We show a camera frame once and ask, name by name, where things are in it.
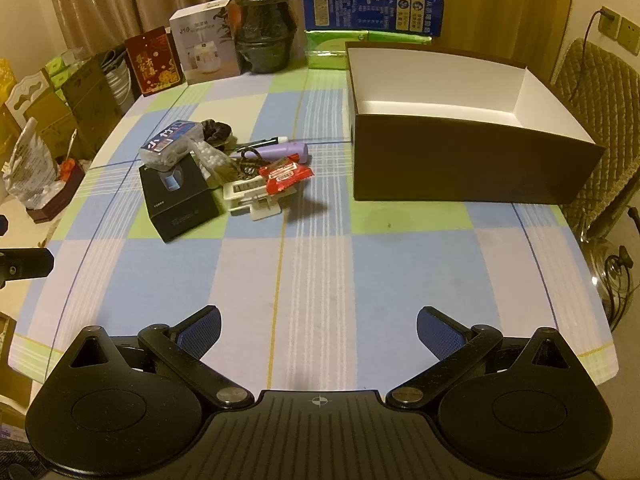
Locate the dark red wooden tray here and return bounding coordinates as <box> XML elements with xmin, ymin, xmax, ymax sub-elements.
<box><xmin>27</xmin><ymin>160</ymin><xmax>86</xmax><ymax>223</ymax></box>

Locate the dark power cable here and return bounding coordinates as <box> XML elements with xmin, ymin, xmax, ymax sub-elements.
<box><xmin>569</xmin><ymin>10</ymin><xmax>607</xmax><ymax>102</ymax></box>

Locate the dark brown scrunchie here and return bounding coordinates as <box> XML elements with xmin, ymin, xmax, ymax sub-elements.
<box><xmin>201</xmin><ymin>120</ymin><xmax>235</xmax><ymax>148</ymax></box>

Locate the blue carton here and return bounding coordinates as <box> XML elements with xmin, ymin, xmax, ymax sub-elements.
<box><xmin>302</xmin><ymin>0</ymin><xmax>445</xmax><ymax>37</ymax></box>

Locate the red snack packet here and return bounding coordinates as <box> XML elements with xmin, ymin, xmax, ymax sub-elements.
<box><xmin>258</xmin><ymin>156</ymin><xmax>315</xmax><ymax>196</ymax></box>

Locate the checkered cloth desktop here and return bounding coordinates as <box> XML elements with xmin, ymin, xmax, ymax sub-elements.
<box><xmin>7</xmin><ymin>67</ymin><xmax>621</xmax><ymax>396</ymax></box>

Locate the white plastic clip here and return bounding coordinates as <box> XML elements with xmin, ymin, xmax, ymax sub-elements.
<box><xmin>230</xmin><ymin>192</ymin><xmax>283</xmax><ymax>222</ymax></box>

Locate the white appliance product box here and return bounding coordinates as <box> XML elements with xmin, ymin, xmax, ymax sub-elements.
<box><xmin>169</xmin><ymin>0</ymin><xmax>241</xmax><ymax>86</ymax></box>

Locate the dark brown cardboard box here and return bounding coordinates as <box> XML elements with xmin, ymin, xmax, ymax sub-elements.
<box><xmin>62</xmin><ymin>57</ymin><xmax>123</xmax><ymax>128</ymax></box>

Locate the white packet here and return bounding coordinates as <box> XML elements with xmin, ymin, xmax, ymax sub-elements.
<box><xmin>223</xmin><ymin>180</ymin><xmax>266</xmax><ymax>203</ymax></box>

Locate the clear bag of cotton swabs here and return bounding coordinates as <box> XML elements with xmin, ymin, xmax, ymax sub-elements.
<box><xmin>192</xmin><ymin>140</ymin><xmax>241</xmax><ymax>183</ymax></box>

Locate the black product box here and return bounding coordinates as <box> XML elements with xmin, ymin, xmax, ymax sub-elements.
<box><xmin>139</xmin><ymin>155</ymin><xmax>222</xmax><ymax>243</ymax></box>

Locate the wall socket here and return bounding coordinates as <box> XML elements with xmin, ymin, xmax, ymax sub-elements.
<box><xmin>599</xmin><ymin>6</ymin><xmax>622</xmax><ymax>37</ymax></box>

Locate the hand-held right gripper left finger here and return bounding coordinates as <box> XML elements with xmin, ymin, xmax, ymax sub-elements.
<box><xmin>55</xmin><ymin>305</ymin><xmax>254</xmax><ymax>411</ymax></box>

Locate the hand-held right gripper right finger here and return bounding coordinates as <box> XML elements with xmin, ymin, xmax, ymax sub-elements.
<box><xmin>386</xmin><ymin>306</ymin><xmax>583</xmax><ymax>410</ymax></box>

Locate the tan box white insert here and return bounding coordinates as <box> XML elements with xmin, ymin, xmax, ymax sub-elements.
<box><xmin>0</xmin><ymin>72</ymin><xmax>67</xmax><ymax>161</ymax></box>

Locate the brown cardboard box white inside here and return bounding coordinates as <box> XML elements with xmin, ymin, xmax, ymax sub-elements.
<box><xmin>345</xmin><ymin>41</ymin><xmax>606</xmax><ymax>206</ymax></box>

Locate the green white tissue box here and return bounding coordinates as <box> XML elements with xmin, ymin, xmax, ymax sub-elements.
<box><xmin>45</xmin><ymin>52</ymin><xmax>87</xmax><ymax>92</ymax></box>

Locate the purple tube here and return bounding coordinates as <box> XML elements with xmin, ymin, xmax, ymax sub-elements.
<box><xmin>257</xmin><ymin>142</ymin><xmax>309</xmax><ymax>165</ymax></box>

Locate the stack of metal bowls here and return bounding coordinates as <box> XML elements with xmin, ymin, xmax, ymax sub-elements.
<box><xmin>102</xmin><ymin>50</ymin><xmax>136</xmax><ymax>106</ymax></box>

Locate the leopard print hair claw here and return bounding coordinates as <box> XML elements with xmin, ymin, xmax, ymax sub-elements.
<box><xmin>232</xmin><ymin>152</ymin><xmax>263</xmax><ymax>181</ymax></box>

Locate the dark green tube white cap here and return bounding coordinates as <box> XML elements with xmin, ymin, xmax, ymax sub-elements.
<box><xmin>235</xmin><ymin>136</ymin><xmax>290</xmax><ymax>154</ymax></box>

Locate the clear plastic bag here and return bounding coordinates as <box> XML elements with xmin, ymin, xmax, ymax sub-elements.
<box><xmin>2</xmin><ymin>117</ymin><xmax>56</xmax><ymax>208</ymax></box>

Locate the blue white small box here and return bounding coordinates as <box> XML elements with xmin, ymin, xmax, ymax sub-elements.
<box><xmin>140</xmin><ymin>120</ymin><xmax>198</xmax><ymax>167</ymax></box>

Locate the red gold gift box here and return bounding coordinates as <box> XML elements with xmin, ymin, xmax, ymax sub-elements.
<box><xmin>125</xmin><ymin>26</ymin><xmax>183</xmax><ymax>97</ymax></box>

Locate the black looped cable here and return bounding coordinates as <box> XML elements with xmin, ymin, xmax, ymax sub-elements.
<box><xmin>602</xmin><ymin>245</ymin><xmax>633</xmax><ymax>333</ymax></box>

